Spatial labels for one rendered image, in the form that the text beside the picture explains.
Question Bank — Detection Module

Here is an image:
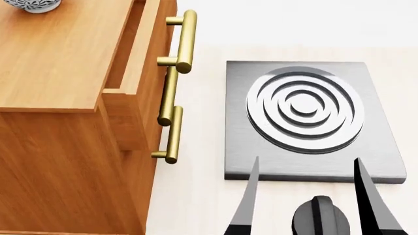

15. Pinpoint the grey black left gripper finger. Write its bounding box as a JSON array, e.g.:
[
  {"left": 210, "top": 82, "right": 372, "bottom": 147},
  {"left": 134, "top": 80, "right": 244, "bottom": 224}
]
[{"left": 221, "top": 155, "right": 260, "bottom": 235}]

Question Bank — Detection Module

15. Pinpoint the grey black right gripper finger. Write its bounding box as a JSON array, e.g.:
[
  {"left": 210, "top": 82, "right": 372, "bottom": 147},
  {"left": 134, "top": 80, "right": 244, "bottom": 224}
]
[{"left": 354, "top": 157, "right": 410, "bottom": 235}]

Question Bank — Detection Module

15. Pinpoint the wooden cabinet drawer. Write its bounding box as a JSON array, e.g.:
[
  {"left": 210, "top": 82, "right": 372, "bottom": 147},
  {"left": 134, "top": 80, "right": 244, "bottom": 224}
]
[{"left": 102, "top": 0, "right": 179, "bottom": 151}]

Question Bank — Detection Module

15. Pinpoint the wooden cabinet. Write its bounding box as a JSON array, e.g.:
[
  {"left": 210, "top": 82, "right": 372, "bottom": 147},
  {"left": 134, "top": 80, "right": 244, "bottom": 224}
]
[{"left": 0, "top": 0, "right": 179, "bottom": 235}]

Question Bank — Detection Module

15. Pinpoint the patterned black white bowl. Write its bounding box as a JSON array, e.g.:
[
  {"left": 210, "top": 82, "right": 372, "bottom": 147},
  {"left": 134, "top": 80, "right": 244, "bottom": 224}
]
[{"left": 7, "top": 0, "right": 63, "bottom": 14}]

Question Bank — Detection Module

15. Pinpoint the black stove knob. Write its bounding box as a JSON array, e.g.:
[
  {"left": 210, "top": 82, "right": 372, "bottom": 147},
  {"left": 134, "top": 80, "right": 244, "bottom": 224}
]
[{"left": 291, "top": 195, "right": 351, "bottom": 235}]

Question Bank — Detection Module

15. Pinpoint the grey metal stove base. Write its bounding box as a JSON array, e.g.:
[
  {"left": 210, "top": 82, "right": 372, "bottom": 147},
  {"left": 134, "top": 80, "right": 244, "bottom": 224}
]
[{"left": 224, "top": 60, "right": 408, "bottom": 185}]

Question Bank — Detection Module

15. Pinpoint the silver spiral stove burner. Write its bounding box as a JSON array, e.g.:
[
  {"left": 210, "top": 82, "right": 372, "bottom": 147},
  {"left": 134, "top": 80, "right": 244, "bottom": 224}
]
[{"left": 246, "top": 65, "right": 365, "bottom": 155}]

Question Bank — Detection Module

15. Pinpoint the long brass drawer handle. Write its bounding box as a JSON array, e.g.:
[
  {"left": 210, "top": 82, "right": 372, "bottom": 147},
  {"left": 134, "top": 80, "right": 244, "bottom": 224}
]
[{"left": 156, "top": 8, "right": 199, "bottom": 74}]

